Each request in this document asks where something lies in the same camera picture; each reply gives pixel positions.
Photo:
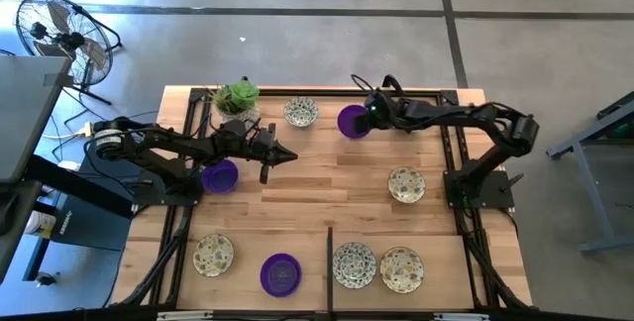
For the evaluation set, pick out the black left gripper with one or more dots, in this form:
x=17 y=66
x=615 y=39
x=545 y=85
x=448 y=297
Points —
x=257 y=150

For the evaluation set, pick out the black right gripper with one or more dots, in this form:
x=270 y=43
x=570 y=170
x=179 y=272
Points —
x=391 y=115

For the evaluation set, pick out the purple plastic mini bowl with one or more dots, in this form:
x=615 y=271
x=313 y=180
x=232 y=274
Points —
x=220 y=177
x=281 y=275
x=349 y=123

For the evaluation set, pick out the yellow leaf-print mini bowl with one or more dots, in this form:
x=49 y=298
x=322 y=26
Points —
x=406 y=184
x=213 y=255
x=401 y=270

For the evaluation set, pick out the teal floral mini bowl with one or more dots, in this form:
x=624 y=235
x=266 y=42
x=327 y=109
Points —
x=300 y=111
x=354 y=265

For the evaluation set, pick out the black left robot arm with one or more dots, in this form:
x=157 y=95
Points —
x=163 y=140

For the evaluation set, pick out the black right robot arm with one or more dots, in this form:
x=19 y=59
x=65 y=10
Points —
x=446 y=111

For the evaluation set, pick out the succulent in white patterned pot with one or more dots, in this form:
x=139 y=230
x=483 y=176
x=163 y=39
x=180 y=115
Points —
x=238 y=98

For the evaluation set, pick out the white power strip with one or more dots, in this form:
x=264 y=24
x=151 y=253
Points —
x=88 y=129

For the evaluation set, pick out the black computer tower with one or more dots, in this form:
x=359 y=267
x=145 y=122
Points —
x=84 y=222

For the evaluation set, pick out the blue-grey leg table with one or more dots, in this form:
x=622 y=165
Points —
x=592 y=192

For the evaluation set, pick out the black floor fan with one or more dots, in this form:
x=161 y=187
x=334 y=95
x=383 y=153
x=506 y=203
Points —
x=69 y=41

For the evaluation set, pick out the white and yellow roll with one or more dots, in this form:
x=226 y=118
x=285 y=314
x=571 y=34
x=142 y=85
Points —
x=39 y=223

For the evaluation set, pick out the grey desk top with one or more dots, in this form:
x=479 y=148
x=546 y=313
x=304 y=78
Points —
x=25 y=113

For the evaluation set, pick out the black caster wheel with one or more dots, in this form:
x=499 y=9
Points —
x=47 y=278

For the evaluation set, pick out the dark grey desk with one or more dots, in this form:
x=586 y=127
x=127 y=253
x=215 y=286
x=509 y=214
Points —
x=15 y=222

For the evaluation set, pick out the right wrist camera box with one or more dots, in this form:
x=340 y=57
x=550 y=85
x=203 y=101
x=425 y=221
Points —
x=375 y=105

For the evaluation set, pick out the black frame post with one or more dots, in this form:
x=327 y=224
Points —
x=329 y=271

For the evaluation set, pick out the silver aluminium bracket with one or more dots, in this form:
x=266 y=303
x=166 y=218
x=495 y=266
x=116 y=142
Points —
x=184 y=315
x=460 y=316

